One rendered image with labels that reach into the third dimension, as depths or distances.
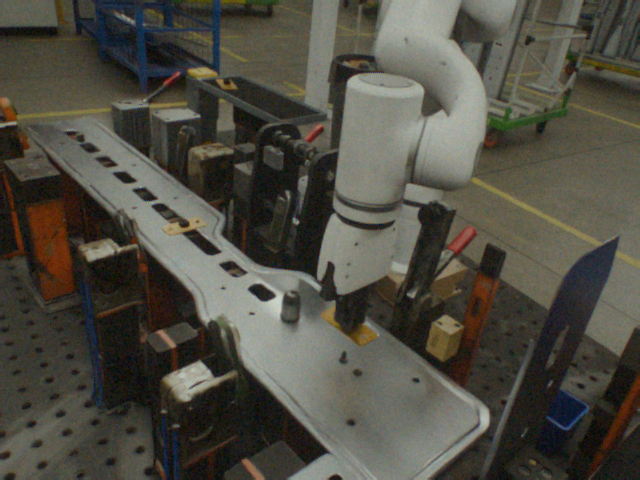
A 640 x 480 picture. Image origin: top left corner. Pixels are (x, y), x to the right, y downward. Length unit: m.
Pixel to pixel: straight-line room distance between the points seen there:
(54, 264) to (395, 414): 0.91
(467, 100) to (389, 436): 0.42
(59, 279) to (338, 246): 0.90
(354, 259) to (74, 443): 0.67
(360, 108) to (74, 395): 0.85
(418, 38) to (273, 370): 0.47
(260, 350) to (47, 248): 0.70
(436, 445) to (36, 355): 0.88
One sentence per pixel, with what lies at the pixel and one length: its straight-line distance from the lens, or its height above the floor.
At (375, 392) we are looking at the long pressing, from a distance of 0.79.
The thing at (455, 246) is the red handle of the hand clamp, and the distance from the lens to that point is 0.90.
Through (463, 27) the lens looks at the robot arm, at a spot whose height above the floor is 1.42.
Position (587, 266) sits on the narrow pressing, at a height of 1.32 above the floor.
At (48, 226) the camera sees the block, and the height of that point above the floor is 0.91.
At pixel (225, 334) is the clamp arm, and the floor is 1.11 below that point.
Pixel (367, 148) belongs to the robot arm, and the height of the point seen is 1.34.
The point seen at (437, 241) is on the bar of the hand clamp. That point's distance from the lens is 0.82.
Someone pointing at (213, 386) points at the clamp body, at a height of 1.04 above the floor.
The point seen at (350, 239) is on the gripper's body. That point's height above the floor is 1.23.
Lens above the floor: 1.55
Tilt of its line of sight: 30 degrees down
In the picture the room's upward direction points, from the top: 6 degrees clockwise
